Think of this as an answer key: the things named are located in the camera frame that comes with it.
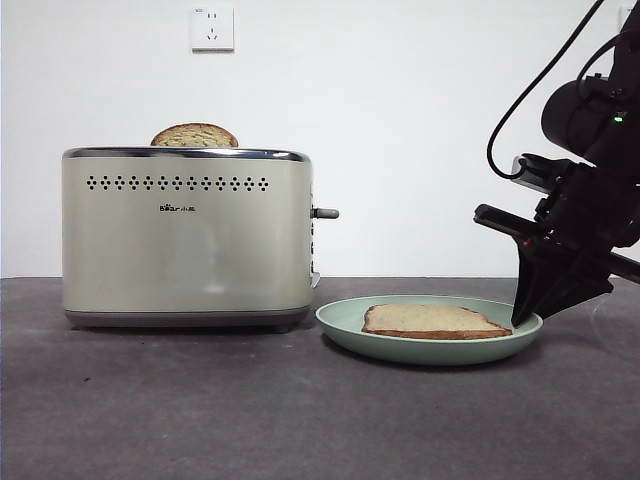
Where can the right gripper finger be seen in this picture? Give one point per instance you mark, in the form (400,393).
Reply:
(532,275)
(582,282)

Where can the large toasted bread slice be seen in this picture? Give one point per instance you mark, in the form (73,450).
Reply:
(430,320)

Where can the pale green round plate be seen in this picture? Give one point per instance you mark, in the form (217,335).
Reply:
(425,350)

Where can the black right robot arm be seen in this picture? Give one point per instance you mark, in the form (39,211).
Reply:
(575,115)

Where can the grey toaster lever knob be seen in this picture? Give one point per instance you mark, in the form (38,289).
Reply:
(327,213)

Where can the cream two-slot toaster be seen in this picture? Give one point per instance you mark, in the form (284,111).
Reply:
(185,250)

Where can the small toasted bread slice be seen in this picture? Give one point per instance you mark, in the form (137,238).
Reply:
(195,137)

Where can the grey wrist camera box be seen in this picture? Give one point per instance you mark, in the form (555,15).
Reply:
(537,172)

